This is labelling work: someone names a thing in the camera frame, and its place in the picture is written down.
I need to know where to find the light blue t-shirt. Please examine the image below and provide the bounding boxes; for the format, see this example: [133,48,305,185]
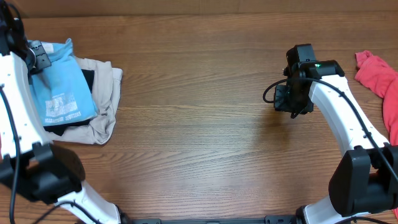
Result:
[29,39,98,126]

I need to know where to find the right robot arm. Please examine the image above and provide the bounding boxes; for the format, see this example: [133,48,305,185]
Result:
[270,44,397,224]

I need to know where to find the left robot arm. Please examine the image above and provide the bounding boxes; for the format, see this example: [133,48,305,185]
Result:
[1,1,129,223]

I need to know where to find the beige folded garment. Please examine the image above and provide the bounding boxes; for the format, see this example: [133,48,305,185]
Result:
[47,58,123,144]

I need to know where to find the black folded garment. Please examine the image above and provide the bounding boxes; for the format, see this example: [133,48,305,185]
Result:
[44,69,95,136]

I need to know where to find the red garment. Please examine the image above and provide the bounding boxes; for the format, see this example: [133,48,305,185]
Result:
[354,50,398,218]

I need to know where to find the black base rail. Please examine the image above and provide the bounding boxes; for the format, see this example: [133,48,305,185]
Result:
[130,215,302,224]

